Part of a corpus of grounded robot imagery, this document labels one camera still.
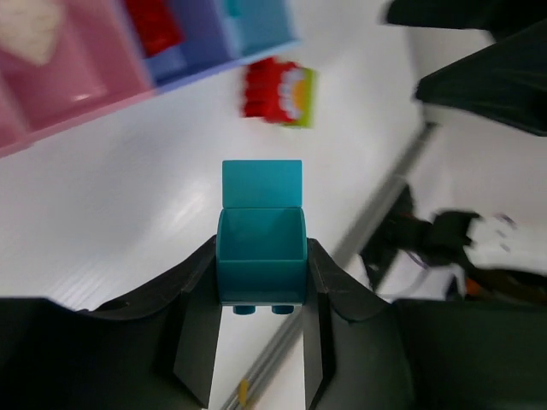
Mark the large pink container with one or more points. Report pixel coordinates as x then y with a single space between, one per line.
14 127

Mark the small pink container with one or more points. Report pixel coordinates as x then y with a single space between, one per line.
96 69

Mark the purple container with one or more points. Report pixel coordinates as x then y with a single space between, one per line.
204 51

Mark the red flower lego figure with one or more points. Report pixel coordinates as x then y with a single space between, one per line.
274 91

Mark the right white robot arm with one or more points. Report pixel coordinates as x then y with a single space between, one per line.
506 260

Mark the front aluminium rail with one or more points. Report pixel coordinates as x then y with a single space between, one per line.
353 357

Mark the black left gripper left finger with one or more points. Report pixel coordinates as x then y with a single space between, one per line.
151 348

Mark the red lego brick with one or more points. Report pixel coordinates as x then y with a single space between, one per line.
155 25

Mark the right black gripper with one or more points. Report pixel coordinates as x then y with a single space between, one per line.
505 81

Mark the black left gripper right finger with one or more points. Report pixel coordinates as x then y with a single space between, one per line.
473 355

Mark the lime green base brick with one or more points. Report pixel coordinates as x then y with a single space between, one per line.
307 100

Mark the teal lego piece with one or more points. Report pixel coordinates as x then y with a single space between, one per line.
261 246

